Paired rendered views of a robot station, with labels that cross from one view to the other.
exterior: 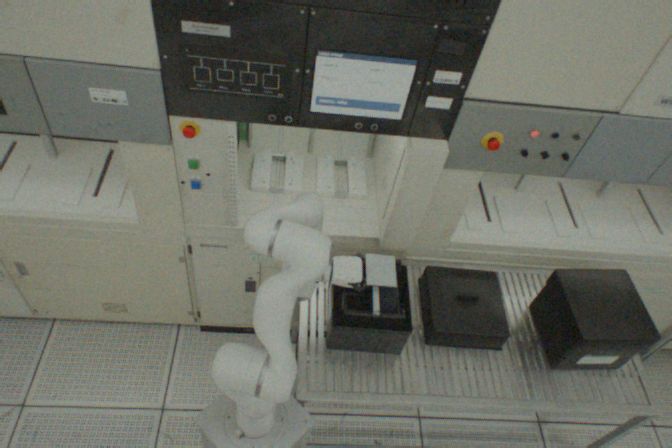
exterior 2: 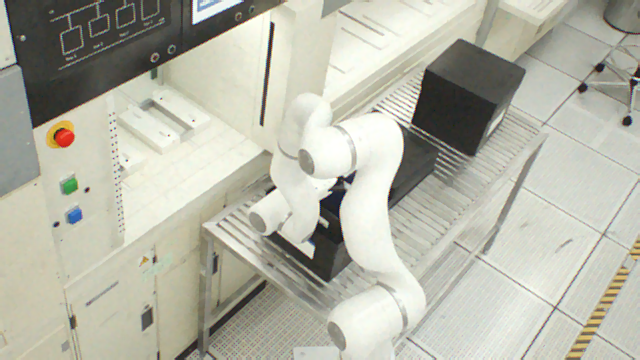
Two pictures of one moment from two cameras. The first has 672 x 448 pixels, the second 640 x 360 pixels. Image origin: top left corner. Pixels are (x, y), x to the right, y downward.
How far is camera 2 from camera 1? 95 cm
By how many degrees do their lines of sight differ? 35
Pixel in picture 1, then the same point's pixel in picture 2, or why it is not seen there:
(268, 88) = (148, 18)
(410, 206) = (298, 85)
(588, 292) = (461, 70)
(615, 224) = (400, 16)
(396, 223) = not seen: hidden behind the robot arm
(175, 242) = (54, 326)
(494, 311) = (410, 139)
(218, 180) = (99, 190)
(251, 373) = (390, 310)
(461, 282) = not seen: hidden behind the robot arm
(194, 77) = (62, 50)
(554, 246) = (387, 59)
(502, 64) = not seen: outside the picture
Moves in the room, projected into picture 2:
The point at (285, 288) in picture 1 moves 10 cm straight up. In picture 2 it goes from (384, 191) to (395, 154)
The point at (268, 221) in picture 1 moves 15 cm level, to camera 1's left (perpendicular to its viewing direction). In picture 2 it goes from (331, 133) to (270, 163)
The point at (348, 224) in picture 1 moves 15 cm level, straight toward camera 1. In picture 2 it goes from (225, 158) to (253, 187)
